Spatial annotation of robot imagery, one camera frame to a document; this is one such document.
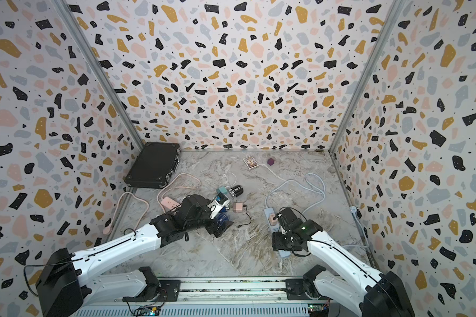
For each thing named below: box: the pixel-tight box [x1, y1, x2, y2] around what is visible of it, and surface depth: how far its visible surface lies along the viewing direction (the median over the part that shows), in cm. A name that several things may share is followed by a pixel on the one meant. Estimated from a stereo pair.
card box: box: [242, 155, 260, 170], surface depth 116 cm
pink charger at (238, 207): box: [232, 202, 244, 213], surface depth 97 cm
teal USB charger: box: [216, 186, 228, 195], surface depth 103 cm
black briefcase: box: [124, 142, 182, 189], surface depth 109 cm
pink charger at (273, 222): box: [269, 212, 278, 226], surface depth 88 cm
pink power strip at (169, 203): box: [160, 196, 182, 210], surface depth 98 cm
